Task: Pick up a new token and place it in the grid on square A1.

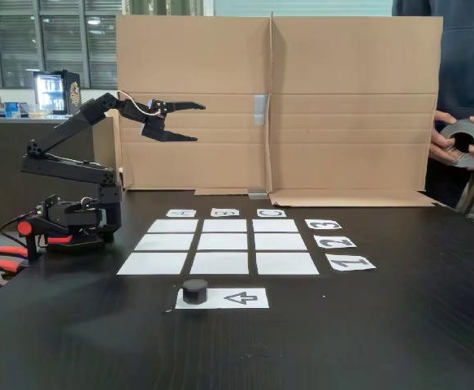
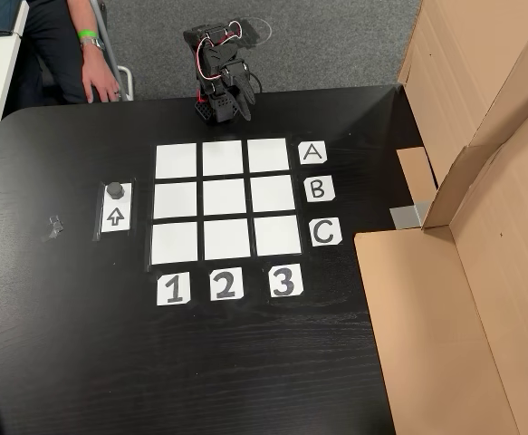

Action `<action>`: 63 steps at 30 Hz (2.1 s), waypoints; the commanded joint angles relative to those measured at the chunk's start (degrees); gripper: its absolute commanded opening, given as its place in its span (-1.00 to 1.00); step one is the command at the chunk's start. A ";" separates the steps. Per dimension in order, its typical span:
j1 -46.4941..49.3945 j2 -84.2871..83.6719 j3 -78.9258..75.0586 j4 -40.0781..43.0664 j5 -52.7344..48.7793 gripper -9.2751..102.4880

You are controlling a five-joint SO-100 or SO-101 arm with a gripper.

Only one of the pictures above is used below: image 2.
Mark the person's left hand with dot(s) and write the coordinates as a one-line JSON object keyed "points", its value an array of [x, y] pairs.
{"points": [[100, 72]]}

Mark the paper label number 1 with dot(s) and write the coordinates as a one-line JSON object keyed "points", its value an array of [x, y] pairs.
{"points": [[173, 289]]}

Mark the white arrow paper sheet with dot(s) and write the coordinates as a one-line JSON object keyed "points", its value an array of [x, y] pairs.
{"points": [[116, 217]]}

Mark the dark tablet case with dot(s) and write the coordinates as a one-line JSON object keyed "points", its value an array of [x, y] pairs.
{"points": [[1, 18]]}

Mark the silver wristwatch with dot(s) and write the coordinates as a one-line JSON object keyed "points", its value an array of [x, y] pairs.
{"points": [[93, 44]]}

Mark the person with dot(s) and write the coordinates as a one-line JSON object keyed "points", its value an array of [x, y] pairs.
{"points": [[46, 45]]}

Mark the grey metal chair frame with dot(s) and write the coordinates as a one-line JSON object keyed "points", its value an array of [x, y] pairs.
{"points": [[127, 79]]}

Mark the paper label letter C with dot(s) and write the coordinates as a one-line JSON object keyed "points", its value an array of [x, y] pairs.
{"points": [[326, 232]]}

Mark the paper label letter A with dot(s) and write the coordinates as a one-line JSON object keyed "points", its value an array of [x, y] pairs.
{"points": [[312, 153]]}

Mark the paper label letter B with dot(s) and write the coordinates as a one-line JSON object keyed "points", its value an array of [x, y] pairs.
{"points": [[319, 189]]}

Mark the grey tape strip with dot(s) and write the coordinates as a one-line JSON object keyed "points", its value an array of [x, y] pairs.
{"points": [[406, 216]]}

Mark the brown cardboard screen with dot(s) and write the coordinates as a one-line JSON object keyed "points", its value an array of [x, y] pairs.
{"points": [[449, 317]]}

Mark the white paper grid square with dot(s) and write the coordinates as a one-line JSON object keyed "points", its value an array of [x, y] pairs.
{"points": [[223, 158], [224, 197], [268, 155], [278, 235], [227, 239], [176, 161], [175, 200], [272, 194], [174, 243]]}

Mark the paper label number 2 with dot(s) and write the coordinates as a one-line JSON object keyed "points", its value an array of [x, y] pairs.
{"points": [[227, 285]]}

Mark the paper label number 3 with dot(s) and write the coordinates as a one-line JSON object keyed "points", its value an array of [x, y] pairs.
{"points": [[285, 281]]}

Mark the green wristband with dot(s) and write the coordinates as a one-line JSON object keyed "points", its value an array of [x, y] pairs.
{"points": [[87, 33]]}

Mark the black round token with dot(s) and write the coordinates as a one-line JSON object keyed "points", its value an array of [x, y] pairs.
{"points": [[114, 189]]}

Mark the crumpled grey tape scrap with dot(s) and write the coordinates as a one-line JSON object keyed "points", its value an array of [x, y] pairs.
{"points": [[54, 228]]}

